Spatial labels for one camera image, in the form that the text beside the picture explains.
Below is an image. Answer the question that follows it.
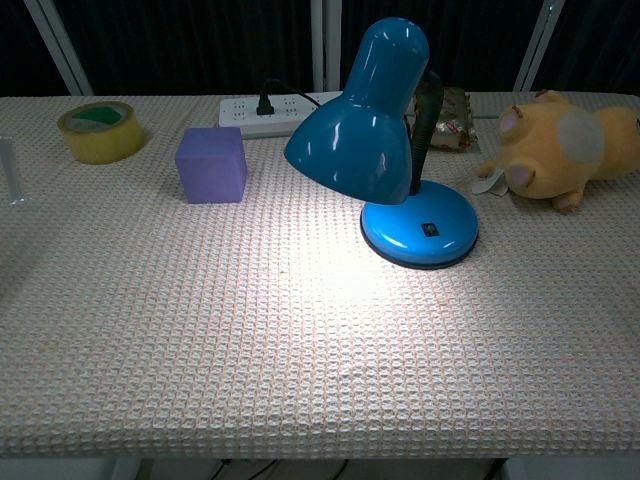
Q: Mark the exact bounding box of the black plug with cable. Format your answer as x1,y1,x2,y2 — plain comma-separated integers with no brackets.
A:
255,78,322,117

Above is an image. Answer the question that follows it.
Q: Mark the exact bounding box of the waffle weave tablecloth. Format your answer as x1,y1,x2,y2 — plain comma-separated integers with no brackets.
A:
0,91,640,460

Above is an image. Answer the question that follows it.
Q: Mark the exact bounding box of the white power strip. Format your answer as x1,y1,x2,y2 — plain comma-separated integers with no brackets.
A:
218,91,344,140

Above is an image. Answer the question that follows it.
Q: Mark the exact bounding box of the clear plastic tube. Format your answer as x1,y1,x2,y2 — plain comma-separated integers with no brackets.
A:
0,137,31,207

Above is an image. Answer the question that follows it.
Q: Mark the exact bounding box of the blue desk lamp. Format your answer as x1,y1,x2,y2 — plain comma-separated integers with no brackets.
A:
283,17,479,271

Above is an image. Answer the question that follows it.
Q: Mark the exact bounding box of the yellow packing tape roll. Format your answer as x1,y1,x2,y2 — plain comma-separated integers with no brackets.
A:
56,101,147,166

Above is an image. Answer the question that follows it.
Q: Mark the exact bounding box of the crinkled snack packet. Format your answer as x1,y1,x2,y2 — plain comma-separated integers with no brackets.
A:
430,86,480,152

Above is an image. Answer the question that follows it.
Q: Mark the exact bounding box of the yellow plush toy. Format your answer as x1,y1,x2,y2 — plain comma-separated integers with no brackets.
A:
478,89,640,216

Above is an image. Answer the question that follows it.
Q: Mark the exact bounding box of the purple cube block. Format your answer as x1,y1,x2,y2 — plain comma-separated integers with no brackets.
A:
174,126,249,205

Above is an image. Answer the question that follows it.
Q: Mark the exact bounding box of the white frame post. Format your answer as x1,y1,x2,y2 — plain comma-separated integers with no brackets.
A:
309,0,343,94
23,0,95,97
513,0,565,93

